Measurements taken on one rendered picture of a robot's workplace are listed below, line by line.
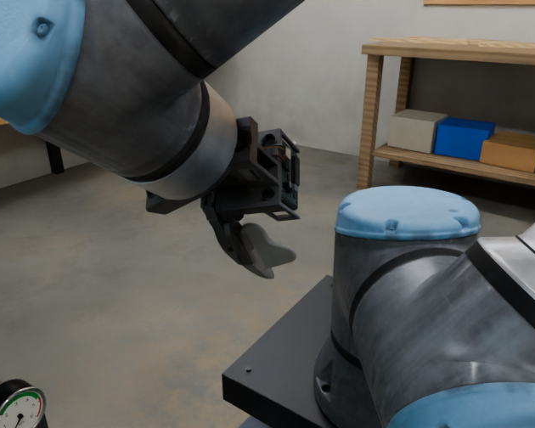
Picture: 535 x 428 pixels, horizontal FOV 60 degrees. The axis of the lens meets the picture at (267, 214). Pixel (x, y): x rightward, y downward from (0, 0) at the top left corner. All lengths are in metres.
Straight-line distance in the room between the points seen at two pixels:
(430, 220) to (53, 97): 0.35
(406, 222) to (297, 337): 0.33
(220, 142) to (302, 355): 0.44
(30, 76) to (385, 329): 0.31
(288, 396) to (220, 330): 1.09
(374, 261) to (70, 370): 1.34
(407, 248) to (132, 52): 0.32
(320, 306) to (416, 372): 0.45
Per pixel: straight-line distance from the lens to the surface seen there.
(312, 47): 3.67
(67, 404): 1.58
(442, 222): 0.47
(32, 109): 0.25
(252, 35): 0.26
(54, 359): 1.75
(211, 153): 0.32
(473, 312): 0.36
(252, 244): 0.47
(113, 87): 0.25
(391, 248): 0.47
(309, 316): 0.78
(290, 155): 0.43
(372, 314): 0.43
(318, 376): 0.64
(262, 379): 0.68
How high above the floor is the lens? 1.07
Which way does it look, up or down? 24 degrees down
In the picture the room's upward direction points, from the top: straight up
